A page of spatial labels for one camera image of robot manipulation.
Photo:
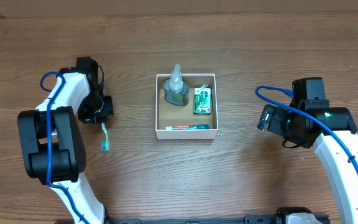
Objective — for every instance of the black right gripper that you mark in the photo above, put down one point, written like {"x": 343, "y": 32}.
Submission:
{"x": 279, "y": 116}

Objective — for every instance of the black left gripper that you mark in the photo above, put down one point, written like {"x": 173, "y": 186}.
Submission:
{"x": 89, "y": 116}

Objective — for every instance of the green toothbrush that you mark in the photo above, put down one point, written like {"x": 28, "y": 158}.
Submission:
{"x": 105, "y": 142}

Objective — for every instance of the green white small packet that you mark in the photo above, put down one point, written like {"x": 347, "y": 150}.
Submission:
{"x": 202, "y": 100}

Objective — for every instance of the clear purple liquid bottle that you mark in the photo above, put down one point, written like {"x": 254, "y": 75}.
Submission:
{"x": 176, "y": 90}

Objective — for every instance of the teal white small tube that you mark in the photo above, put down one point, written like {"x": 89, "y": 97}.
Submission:
{"x": 189, "y": 127}

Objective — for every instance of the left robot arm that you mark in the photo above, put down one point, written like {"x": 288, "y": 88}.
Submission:
{"x": 52, "y": 146}

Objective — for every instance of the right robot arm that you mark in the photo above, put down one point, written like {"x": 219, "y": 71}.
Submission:
{"x": 309, "y": 121}

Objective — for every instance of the white cardboard box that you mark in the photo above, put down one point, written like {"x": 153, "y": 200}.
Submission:
{"x": 167, "y": 114}

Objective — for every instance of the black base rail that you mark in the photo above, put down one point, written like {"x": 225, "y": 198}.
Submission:
{"x": 281, "y": 216}

